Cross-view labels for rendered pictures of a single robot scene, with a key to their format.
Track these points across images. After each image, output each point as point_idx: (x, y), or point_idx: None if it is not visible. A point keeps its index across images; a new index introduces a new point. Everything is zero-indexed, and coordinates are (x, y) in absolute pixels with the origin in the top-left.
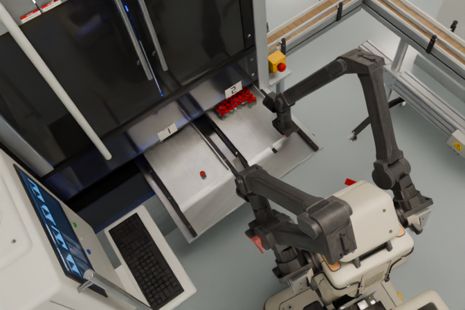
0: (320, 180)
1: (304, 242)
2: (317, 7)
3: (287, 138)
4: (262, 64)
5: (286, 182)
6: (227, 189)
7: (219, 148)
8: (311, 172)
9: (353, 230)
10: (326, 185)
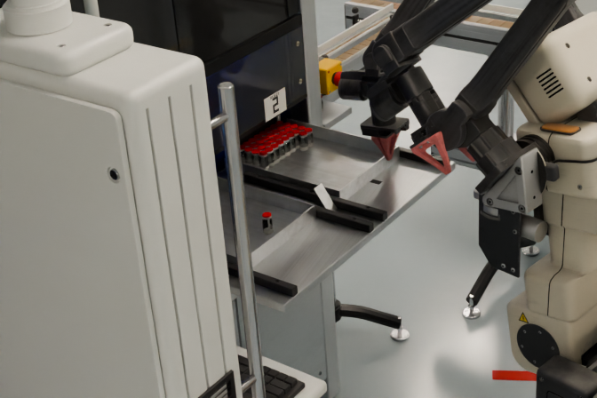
0: (444, 386)
1: (523, 28)
2: (355, 36)
3: (390, 166)
4: (312, 64)
5: None
6: (320, 235)
7: None
8: (421, 378)
9: (578, 48)
10: (459, 389)
